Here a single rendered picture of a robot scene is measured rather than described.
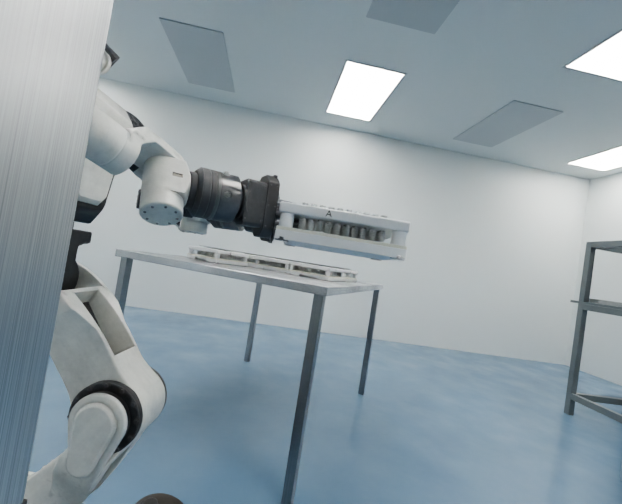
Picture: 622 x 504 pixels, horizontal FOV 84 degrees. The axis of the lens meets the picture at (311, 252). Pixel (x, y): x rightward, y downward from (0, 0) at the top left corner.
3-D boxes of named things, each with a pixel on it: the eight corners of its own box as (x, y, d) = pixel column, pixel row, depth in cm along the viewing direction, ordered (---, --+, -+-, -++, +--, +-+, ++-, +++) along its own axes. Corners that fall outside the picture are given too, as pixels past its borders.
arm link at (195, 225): (230, 238, 88) (189, 233, 90) (236, 197, 89) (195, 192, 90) (211, 233, 77) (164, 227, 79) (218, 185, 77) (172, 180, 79)
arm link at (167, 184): (218, 160, 61) (148, 140, 55) (220, 210, 56) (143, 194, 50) (200, 197, 69) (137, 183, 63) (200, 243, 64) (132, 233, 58)
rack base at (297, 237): (380, 260, 88) (381, 250, 88) (405, 259, 63) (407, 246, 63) (285, 244, 88) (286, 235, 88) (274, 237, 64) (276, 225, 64)
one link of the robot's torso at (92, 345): (87, 477, 66) (-48, 278, 67) (135, 432, 83) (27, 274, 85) (152, 430, 66) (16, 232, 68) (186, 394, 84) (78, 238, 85)
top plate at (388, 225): (383, 240, 88) (384, 232, 88) (410, 232, 64) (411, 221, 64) (288, 225, 88) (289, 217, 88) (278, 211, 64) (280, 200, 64)
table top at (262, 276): (260, 267, 310) (260, 263, 310) (382, 289, 272) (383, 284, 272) (114, 255, 169) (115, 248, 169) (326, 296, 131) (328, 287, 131)
